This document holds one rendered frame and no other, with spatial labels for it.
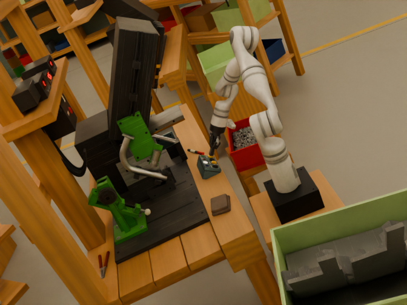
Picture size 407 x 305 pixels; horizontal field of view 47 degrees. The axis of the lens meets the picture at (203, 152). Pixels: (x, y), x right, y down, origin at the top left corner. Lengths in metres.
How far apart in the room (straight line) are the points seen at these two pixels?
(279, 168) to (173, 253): 0.53
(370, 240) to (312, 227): 0.19
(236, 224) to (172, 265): 0.29
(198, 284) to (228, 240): 1.31
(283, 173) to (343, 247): 0.34
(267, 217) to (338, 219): 0.34
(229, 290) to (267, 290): 0.96
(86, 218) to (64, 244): 0.41
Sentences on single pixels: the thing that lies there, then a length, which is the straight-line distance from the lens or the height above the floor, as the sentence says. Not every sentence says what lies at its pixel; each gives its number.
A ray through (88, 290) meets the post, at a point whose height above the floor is 0.97.
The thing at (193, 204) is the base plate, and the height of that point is 0.90.
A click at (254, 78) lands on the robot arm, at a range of 1.76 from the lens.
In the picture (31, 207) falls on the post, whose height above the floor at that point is 1.36.
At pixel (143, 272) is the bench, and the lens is 1.89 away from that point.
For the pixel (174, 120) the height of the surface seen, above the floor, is 1.12.
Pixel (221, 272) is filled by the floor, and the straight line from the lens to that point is 3.05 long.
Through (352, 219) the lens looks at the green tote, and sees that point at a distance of 1.67.
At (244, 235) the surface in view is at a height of 0.90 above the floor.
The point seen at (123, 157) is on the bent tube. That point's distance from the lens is 2.19.
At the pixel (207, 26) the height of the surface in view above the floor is 0.78.
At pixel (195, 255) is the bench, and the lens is 1.82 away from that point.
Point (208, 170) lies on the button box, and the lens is 2.16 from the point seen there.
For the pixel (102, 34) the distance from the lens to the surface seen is 10.84.
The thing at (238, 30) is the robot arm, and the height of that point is 1.49.
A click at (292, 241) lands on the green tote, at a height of 0.89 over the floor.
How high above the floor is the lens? 1.99
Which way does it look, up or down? 27 degrees down
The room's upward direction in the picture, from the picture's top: 25 degrees counter-clockwise
